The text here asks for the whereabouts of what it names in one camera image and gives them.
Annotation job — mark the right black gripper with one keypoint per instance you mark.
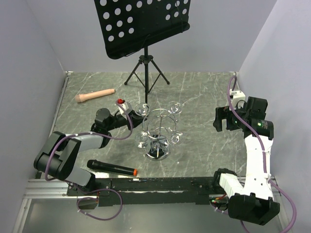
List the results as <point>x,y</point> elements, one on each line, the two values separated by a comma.
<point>221,113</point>

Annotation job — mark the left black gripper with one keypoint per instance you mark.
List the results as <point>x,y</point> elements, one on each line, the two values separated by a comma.
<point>135,122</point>

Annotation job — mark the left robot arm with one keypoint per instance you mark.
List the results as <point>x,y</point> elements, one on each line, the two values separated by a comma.
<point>58,155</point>

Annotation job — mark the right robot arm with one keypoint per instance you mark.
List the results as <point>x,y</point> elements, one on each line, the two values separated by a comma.
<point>252,201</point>

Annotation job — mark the chrome wine glass rack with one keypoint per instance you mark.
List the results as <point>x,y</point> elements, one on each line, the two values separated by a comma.
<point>159,125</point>

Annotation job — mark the beige microphone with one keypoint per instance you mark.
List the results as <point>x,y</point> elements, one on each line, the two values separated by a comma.
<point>84,97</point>

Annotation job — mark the black microphone orange end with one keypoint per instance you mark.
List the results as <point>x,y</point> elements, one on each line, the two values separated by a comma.
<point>106,167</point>

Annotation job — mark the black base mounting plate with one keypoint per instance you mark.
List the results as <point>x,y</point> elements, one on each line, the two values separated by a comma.
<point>169,190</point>

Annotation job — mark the black perforated music stand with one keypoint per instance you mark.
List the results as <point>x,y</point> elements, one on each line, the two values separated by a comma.
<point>129,26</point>

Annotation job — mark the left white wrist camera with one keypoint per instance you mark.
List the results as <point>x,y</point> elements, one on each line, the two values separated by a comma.
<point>123,107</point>

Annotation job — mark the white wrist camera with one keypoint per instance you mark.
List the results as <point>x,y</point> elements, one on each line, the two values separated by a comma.
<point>123,107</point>
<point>236,96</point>

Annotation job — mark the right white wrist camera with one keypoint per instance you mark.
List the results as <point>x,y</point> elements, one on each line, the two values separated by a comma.
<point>236,96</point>

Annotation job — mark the aluminium frame rail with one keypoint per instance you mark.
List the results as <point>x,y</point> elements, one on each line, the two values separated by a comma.
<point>36,191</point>

